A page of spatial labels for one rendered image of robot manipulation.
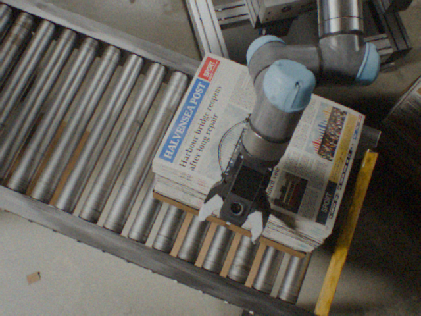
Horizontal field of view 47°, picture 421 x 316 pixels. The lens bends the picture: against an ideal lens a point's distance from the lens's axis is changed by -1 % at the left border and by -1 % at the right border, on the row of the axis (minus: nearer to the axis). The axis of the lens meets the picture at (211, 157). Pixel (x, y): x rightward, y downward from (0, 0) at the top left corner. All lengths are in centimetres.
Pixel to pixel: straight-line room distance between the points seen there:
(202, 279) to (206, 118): 40
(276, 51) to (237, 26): 125
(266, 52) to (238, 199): 25
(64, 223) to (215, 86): 49
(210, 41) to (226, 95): 100
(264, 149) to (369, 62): 23
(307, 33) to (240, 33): 28
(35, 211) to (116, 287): 82
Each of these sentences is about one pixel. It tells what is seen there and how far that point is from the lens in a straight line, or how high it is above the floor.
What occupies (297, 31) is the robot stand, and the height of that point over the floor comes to 21.
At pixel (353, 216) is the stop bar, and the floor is 82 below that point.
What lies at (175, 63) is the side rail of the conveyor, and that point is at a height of 80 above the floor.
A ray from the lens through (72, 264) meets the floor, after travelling 203.
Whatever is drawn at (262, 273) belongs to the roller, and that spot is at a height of 80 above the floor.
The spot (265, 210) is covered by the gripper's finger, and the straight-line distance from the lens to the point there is 88.
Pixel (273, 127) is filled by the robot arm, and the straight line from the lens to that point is 76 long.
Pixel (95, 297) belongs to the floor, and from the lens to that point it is 201.
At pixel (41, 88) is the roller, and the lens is 134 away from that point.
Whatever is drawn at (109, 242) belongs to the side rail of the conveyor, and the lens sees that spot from 120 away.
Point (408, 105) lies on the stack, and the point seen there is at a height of 52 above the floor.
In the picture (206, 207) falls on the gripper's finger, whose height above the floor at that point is 109.
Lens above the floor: 198
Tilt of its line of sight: 74 degrees down
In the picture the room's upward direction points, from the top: 12 degrees clockwise
